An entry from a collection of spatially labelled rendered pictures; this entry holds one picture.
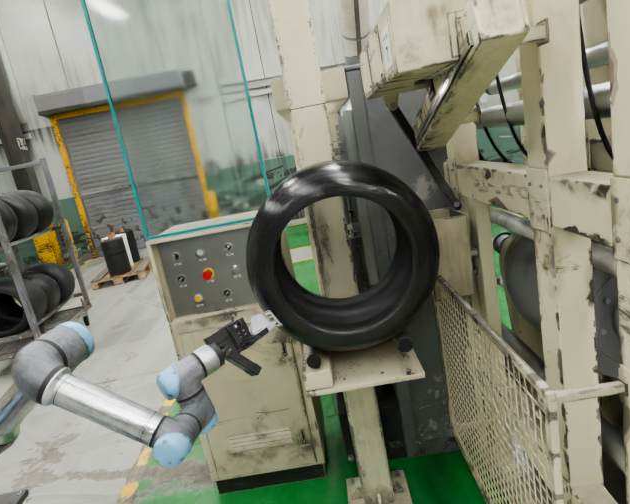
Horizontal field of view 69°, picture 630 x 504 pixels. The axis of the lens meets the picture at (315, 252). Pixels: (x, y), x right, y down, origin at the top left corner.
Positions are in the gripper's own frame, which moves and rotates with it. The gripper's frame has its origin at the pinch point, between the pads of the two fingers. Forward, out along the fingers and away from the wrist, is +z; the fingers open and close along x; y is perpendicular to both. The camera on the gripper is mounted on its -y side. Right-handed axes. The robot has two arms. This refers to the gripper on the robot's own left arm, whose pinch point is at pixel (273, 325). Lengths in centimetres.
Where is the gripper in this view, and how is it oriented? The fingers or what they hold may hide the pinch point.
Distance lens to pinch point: 138.0
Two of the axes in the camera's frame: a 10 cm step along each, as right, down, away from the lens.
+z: 7.1, -4.1, 5.7
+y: -4.9, -8.7, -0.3
